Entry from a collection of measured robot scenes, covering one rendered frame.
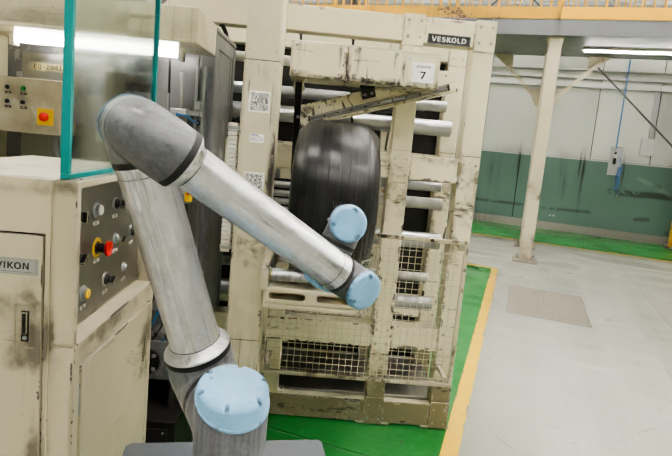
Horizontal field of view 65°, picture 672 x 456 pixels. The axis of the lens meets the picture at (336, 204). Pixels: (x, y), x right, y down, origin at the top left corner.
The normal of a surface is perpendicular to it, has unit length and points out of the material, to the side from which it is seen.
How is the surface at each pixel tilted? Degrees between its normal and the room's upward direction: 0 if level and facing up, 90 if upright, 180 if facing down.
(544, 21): 90
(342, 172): 65
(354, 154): 52
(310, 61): 90
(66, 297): 90
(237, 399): 10
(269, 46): 90
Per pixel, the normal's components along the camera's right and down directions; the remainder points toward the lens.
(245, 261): 0.02, 0.13
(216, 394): 0.15, -0.95
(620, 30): -0.33, 0.09
